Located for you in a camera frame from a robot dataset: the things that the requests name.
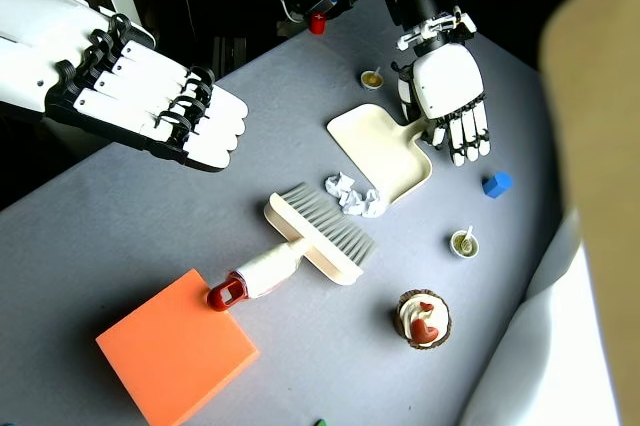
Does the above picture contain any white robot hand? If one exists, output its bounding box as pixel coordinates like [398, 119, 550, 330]
[397, 40, 492, 167]
[0, 0, 250, 173]

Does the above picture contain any cream plastic dustpan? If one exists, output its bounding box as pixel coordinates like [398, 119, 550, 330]
[326, 103, 441, 208]

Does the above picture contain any cream brush with grey bristles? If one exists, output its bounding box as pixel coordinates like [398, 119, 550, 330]
[206, 182, 377, 312]

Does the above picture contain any small bowl of yellow corn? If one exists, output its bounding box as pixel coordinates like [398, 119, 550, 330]
[360, 69, 385, 91]

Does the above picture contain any small blue block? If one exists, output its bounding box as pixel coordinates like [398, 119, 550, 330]
[481, 171, 515, 201]

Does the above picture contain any small red cylinder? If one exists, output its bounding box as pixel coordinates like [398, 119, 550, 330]
[308, 10, 329, 36]

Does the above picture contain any small bowl of greenish soup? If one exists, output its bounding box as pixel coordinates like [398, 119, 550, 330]
[449, 228, 480, 260]

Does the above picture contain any blurred tan board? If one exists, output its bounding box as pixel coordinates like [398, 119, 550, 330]
[537, 0, 640, 426]

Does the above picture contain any toy cupcake with red hearts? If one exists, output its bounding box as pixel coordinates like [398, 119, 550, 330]
[393, 288, 454, 351]

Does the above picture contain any white fabric sheet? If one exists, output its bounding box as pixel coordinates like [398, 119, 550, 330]
[457, 210, 624, 426]

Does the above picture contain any orange foam block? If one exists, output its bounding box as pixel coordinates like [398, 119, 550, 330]
[94, 268, 261, 426]

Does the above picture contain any grey table cloth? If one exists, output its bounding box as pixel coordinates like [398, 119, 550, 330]
[0, 0, 584, 426]

